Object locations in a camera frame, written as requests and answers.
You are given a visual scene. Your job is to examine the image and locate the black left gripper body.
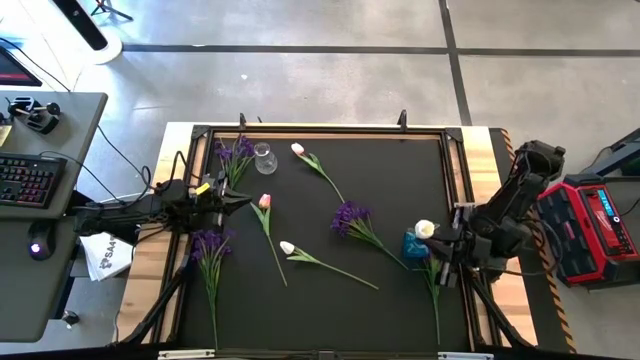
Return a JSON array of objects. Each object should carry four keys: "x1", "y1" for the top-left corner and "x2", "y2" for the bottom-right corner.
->
[{"x1": 189, "y1": 172, "x2": 231, "y2": 229}]

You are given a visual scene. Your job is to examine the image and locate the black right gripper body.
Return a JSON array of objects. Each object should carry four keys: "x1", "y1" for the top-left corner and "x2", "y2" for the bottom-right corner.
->
[{"x1": 449, "y1": 204, "x2": 484, "y2": 286}]

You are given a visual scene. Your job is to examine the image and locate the purple artificial flower bunch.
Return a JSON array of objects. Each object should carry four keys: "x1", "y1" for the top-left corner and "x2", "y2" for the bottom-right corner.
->
[
  {"x1": 413, "y1": 254, "x2": 444, "y2": 346},
  {"x1": 213, "y1": 134, "x2": 257, "y2": 191},
  {"x1": 189, "y1": 228, "x2": 236, "y2": 351},
  {"x1": 330, "y1": 200, "x2": 409, "y2": 271}
]

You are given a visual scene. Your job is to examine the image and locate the pink artificial tulip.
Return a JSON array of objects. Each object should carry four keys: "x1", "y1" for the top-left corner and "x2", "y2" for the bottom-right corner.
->
[
  {"x1": 249, "y1": 193, "x2": 289, "y2": 288},
  {"x1": 290, "y1": 142, "x2": 346, "y2": 204}
]

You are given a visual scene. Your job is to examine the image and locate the blue glass vase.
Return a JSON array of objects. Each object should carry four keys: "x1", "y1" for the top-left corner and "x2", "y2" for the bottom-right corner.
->
[{"x1": 402, "y1": 230, "x2": 431, "y2": 261}]

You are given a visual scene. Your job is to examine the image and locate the clear glass vase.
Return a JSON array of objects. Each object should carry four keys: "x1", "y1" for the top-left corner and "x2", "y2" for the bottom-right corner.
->
[{"x1": 253, "y1": 141, "x2": 279, "y2": 176}]

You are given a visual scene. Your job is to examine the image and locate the black diagonal strut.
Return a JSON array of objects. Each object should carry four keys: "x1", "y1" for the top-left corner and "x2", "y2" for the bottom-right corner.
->
[
  {"x1": 467, "y1": 272, "x2": 534, "y2": 349},
  {"x1": 119, "y1": 244, "x2": 189, "y2": 346}
]

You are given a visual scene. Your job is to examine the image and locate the hazard striped black strip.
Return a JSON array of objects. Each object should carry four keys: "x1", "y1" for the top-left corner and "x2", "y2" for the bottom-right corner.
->
[{"x1": 499, "y1": 128, "x2": 577, "y2": 354}]

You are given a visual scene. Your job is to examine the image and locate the white paper sheet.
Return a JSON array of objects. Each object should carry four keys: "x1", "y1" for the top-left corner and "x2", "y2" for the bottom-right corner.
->
[{"x1": 79, "y1": 232, "x2": 135, "y2": 282}]

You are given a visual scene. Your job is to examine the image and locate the red and black toolbox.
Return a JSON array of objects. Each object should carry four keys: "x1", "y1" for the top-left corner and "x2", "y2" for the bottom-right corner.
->
[{"x1": 532, "y1": 173, "x2": 640, "y2": 289}]

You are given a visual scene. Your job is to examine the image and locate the dark blue stand leg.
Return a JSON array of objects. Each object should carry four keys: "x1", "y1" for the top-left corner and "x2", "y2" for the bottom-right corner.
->
[{"x1": 594, "y1": 128, "x2": 640, "y2": 177}]

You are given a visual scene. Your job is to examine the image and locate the black computer mouse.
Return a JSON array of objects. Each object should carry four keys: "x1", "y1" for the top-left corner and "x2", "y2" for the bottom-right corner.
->
[{"x1": 27, "y1": 222, "x2": 56, "y2": 262}]

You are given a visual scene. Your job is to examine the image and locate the black backlit keyboard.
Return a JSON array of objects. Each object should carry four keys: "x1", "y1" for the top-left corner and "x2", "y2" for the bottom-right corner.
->
[{"x1": 0, "y1": 152, "x2": 68, "y2": 210}]

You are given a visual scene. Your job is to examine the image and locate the black desk clamp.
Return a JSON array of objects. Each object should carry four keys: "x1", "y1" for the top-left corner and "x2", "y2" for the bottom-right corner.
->
[{"x1": 5, "y1": 95, "x2": 62, "y2": 135}]

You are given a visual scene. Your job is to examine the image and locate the grey desk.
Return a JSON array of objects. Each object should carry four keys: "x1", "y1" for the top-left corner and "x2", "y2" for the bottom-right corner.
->
[{"x1": 0, "y1": 91, "x2": 109, "y2": 344}]

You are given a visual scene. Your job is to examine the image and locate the white floor stand base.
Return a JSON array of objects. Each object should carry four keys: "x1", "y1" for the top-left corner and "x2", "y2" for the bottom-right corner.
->
[{"x1": 49, "y1": 0, "x2": 124, "y2": 65}]

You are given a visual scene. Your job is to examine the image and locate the black tripod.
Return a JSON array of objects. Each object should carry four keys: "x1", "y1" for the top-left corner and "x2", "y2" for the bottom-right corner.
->
[{"x1": 89, "y1": 0, "x2": 135, "y2": 22}]

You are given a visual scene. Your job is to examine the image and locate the black computer monitor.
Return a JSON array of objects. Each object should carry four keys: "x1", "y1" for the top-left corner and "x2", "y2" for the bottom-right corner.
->
[{"x1": 0, "y1": 45, "x2": 44, "y2": 88}]

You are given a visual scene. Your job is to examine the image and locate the white bracket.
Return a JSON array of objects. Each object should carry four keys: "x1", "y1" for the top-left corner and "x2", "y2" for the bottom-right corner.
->
[
  {"x1": 158, "y1": 349, "x2": 216, "y2": 360},
  {"x1": 438, "y1": 351, "x2": 495, "y2": 360}
]

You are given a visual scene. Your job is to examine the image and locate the black aluminium table frame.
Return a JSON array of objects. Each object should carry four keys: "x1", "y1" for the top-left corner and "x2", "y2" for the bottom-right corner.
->
[{"x1": 152, "y1": 122, "x2": 501, "y2": 354}]

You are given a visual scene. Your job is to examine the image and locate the black cable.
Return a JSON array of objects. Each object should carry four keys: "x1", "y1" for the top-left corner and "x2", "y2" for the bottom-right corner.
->
[{"x1": 0, "y1": 35, "x2": 72, "y2": 94}]

